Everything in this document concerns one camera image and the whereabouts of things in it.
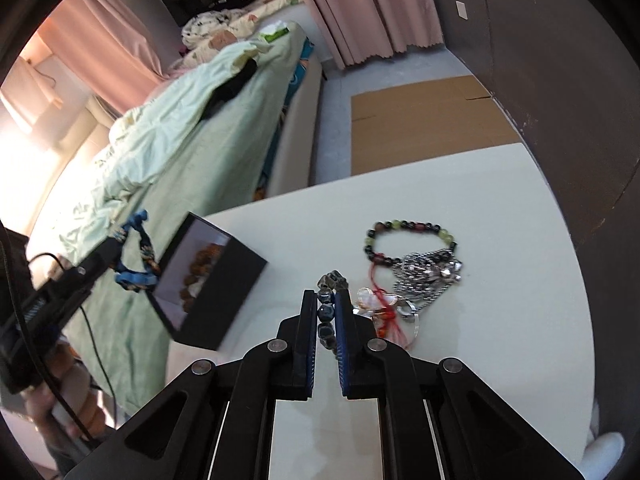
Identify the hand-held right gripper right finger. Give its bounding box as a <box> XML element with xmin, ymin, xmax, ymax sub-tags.
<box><xmin>335</xmin><ymin>289</ymin><xmax>583</xmax><ymax>480</ymax></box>

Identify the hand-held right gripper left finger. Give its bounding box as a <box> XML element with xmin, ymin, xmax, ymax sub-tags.
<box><xmin>65</xmin><ymin>289</ymin><xmax>317</xmax><ymax>480</ymax></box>

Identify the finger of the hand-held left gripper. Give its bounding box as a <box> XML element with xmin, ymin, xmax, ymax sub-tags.
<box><xmin>74</xmin><ymin>237</ymin><xmax>125</xmax><ymax>284</ymax></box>

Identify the blue woven bracelet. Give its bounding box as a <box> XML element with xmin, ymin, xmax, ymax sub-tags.
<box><xmin>112</xmin><ymin>209</ymin><xmax>163</xmax><ymax>292</ymax></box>

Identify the dark stone bead bracelet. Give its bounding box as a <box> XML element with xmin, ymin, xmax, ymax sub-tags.
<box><xmin>316</xmin><ymin>270</ymin><xmax>351</xmax><ymax>353</ymax></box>

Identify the red string charm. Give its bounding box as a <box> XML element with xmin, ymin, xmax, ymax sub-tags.
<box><xmin>352</xmin><ymin>255</ymin><xmax>426</xmax><ymax>341</ymax></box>

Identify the black jewelry box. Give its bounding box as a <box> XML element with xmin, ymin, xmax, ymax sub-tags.
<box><xmin>146</xmin><ymin>212</ymin><xmax>268</xmax><ymax>352</ymax></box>

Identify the silver chain necklace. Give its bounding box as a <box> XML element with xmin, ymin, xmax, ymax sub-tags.
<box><xmin>392</xmin><ymin>247</ymin><xmax>466</xmax><ymax>311</ymax></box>

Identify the multicolour bead bracelet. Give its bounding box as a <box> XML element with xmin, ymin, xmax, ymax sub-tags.
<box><xmin>365</xmin><ymin>217</ymin><xmax>458</xmax><ymax>271</ymax></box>

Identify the person's left hand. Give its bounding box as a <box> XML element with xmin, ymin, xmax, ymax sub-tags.
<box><xmin>24</xmin><ymin>339</ymin><xmax>109</xmax><ymax>440</ymax></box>

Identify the beige headboard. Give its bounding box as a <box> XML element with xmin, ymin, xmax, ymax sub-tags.
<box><xmin>85</xmin><ymin>95</ymin><xmax>131</xmax><ymax>136</ymax></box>

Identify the light green duvet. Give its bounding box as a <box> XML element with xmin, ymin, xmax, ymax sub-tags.
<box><xmin>60</xmin><ymin>40</ymin><xmax>273</xmax><ymax>256</ymax></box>

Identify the green bedsheet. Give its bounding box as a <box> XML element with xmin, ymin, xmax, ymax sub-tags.
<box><xmin>25</xmin><ymin>22</ymin><xmax>311</xmax><ymax>416</ymax></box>

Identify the black garment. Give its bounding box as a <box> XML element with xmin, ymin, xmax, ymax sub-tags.
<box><xmin>200</xmin><ymin>60</ymin><xmax>258</xmax><ymax>121</ymax></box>

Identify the pink curtain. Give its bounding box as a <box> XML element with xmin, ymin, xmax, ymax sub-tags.
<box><xmin>37</xmin><ymin>0</ymin><xmax>173</xmax><ymax>116</ymax></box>
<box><xmin>290</xmin><ymin>0</ymin><xmax>446</xmax><ymax>68</ymax></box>

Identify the brown cardboard sheet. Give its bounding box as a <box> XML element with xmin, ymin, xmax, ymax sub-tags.
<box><xmin>350</xmin><ymin>75</ymin><xmax>523</xmax><ymax>176</ymax></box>

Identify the white black-patterned blanket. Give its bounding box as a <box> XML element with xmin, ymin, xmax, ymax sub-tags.
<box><xmin>181</xmin><ymin>10</ymin><xmax>236</xmax><ymax>46</ymax></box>

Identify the colourful printed mattress cover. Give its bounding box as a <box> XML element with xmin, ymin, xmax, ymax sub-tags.
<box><xmin>255</xmin><ymin>40</ymin><xmax>313</xmax><ymax>201</ymax></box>

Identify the green tissue pack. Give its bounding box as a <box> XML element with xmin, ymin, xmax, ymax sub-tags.
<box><xmin>257</xmin><ymin>21</ymin><xmax>293</xmax><ymax>43</ymax></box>

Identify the cream printed blanket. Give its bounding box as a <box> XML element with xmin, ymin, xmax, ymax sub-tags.
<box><xmin>170</xmin><ymin>0</ymin><xmax>303</xmax><ymax>68</ymax></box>

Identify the black cable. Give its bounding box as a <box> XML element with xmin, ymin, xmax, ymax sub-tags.
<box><xmin>27</xmin><ymin>252</ymin><xmax>118</xmax><ymax>426</ymax></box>

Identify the brown wooden bead bracelet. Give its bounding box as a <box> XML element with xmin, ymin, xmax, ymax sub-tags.
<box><xmin>177</xmin><ymin>242</ymin><xmax>226</xmax><ymax>311</ymax></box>

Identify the white bed frame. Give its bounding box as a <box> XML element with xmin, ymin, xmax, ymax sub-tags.
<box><xmin>260</xmin><ymin>2</ymin><xmax>326</xmax><ymax>201</ymax></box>

